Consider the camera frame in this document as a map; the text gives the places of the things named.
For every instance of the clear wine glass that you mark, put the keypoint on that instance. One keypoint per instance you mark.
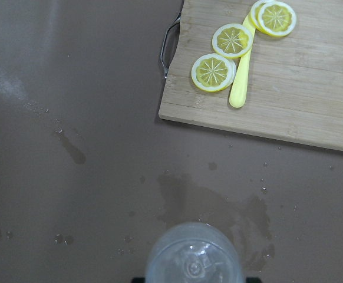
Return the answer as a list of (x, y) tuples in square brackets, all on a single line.
[(193, 252)]

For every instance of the yellow plastic knife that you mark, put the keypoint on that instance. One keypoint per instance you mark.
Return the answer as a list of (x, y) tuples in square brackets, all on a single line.
[(238, 92)]

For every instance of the middle lemon slice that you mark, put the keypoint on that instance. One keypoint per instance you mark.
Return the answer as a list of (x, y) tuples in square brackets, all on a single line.
[(232, 40)]

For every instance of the bamboo cutting board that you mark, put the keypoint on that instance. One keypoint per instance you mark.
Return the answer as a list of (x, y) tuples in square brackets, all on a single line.
[(295, 86)]

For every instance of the lemon slice at board edge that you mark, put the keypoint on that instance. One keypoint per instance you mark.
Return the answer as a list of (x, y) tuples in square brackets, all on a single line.
[(274, 18)]

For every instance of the lemon slice near handle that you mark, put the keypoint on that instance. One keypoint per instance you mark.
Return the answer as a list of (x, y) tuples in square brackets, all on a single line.
[(213, 72)]

